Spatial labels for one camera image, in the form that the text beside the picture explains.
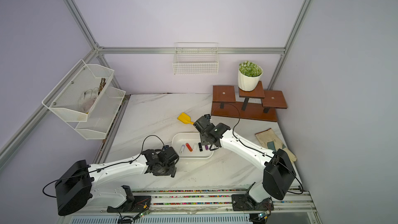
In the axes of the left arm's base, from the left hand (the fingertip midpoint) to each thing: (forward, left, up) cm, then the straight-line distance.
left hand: (169, 171), depth 82 cm
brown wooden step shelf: (+41, -49, +8) cm, 64 cm away
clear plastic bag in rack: (+26, +41, +28) cm, 56 cm away
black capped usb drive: (+15, -16, -2) cm, 22 cm away
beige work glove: (+22, -59, -1) cm, 63 cm away
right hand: (+14, -22, +10) cm, 28 cm away
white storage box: (+20, -12, -1) cm, 24 cm away
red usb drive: (+15, -9, -2) cm, 18 cm away
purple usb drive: (+15, -20, -2) cm, 25 cm away
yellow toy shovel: (+37, -5, -2) cm, 37 cm away
